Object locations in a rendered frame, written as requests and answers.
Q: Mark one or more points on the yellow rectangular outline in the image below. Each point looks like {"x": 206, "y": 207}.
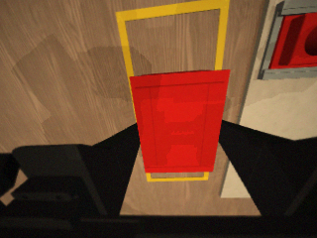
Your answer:
{"x": 168, "y": 10}

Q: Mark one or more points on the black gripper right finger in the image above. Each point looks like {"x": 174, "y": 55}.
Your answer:
{"x": 277, "y": 172}

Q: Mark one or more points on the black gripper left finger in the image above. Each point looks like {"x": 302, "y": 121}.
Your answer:
{"x": 105, "y": 167}

